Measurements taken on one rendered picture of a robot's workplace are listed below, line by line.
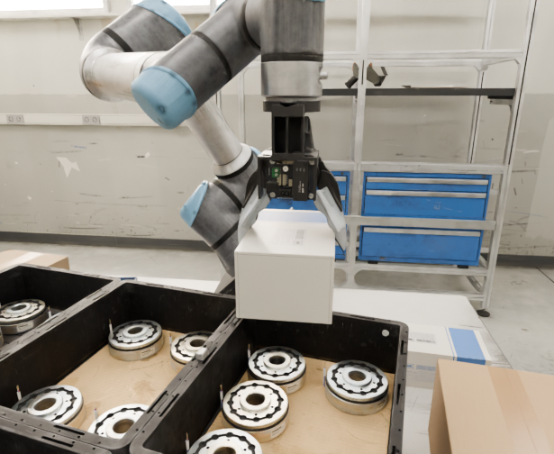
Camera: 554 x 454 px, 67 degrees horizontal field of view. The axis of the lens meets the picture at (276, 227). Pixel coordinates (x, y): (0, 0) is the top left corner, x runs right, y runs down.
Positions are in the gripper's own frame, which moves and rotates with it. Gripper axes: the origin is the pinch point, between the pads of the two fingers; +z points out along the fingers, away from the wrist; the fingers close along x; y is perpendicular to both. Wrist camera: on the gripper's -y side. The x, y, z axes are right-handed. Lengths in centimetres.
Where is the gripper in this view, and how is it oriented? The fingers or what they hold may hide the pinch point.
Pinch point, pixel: (292, 246)
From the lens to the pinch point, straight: 60.3
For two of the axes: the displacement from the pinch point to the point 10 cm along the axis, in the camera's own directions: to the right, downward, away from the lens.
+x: 9.9, 0.4, -1.3
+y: -1.3, 3.0, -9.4
